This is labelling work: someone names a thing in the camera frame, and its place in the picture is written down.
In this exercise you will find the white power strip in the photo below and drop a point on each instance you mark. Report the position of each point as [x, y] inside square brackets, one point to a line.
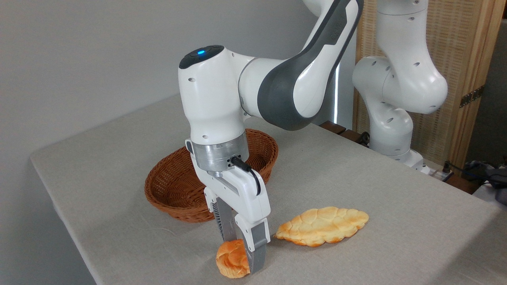
[437, 174]

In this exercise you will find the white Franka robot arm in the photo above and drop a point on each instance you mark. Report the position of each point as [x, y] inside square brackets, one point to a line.
[210, 99]

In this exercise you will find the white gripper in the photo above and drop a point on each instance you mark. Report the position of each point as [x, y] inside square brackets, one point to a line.
[245, 198]

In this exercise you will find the metal screen hinge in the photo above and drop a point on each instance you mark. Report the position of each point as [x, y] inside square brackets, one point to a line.
[471, 96]

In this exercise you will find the dark brown wooden block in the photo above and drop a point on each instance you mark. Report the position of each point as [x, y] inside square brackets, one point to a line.
[332, 127]
[351, 136]

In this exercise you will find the round knotted bread roll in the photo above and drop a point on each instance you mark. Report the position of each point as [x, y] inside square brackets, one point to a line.
[231, 259]

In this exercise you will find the black power plug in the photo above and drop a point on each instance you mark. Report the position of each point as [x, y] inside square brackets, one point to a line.
[446, 167]

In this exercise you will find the flat leaf-shaped bread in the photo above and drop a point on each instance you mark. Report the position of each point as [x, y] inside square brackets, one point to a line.
[321, 225]

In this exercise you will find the dark grey bag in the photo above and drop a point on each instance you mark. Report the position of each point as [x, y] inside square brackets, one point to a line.
[491, 178]

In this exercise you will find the brown oval wicker basket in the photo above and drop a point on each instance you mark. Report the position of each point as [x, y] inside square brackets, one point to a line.
[170, 190]

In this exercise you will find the grey tablecloth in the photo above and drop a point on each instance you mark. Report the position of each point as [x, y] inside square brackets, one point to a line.
[356, 182]

